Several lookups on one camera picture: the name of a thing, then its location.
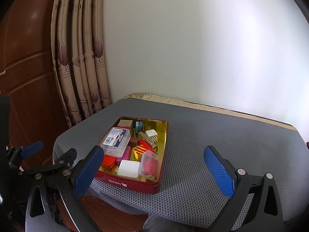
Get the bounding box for yellow red striped box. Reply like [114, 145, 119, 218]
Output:
[132, 146, 145, 161]

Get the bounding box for clear case red contents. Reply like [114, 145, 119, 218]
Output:
[139, 150, 161, 181]

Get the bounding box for beige small carton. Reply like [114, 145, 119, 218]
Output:
[117, 119, 133, 131]

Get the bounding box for beige patterned curtain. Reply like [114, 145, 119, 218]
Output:
[51, 0, 111, 127]

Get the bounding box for dark brown small block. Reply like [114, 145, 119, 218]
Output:
[128, 137, 139, 148]

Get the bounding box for pink small block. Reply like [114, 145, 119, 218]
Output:
[116, 146, 132, 166]

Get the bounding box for white small eraser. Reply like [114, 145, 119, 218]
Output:
[145, 129, 158, 138]

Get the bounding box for brown wooden door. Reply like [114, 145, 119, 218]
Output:
[1, 0, 68, 169]

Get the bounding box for grey mesh mat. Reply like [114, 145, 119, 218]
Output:
[53, 97, 308, 228]

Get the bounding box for white rounded box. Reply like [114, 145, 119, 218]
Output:
[117, 160, 140, 180]

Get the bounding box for black white zigzag box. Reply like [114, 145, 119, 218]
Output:
[148, 135, 158, 144]

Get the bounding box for red tin with gold interior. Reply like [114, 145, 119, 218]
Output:
[95, 116, 169, 194]

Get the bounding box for gold rectangular box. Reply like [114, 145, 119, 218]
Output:
[138, 131, 158, 150]

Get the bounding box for orange red small box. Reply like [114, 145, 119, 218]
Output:
[101, 155, 117, 170]

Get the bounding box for clear case with label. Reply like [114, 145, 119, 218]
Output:
[99, 127, 131, 158]

